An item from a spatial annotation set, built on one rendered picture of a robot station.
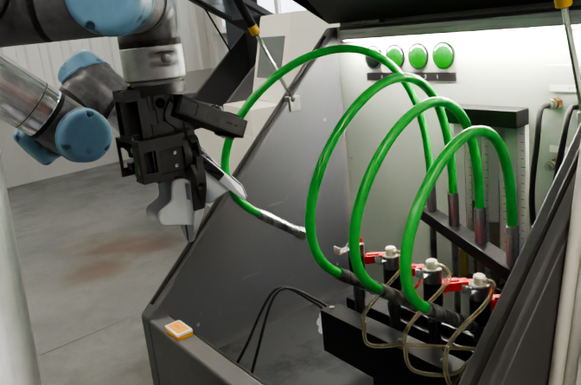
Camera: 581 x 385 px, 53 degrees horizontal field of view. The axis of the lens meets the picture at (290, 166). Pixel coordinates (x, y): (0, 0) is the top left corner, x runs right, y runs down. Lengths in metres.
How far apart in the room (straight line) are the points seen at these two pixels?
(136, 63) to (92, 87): 0.29
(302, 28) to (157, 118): 3.11
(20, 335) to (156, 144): 0.45
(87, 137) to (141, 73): 0.17
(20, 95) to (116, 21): 0.28
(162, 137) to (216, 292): 0.57
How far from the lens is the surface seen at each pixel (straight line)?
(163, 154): 0.72
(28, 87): 0.84
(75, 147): 0.83
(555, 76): 1.02
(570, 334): 0.79
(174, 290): 1.17
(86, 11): 0.60
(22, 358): 0.28
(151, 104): 0.73
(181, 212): 0.75
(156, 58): 0.71
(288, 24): 3.80
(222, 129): 0.77
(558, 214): 0.77
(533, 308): 0.74
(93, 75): 1.00
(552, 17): 0.99
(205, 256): 1.18
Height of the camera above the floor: 1.46
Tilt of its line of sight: 14 degrees down
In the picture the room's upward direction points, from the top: 6 degrees counter-clockwise
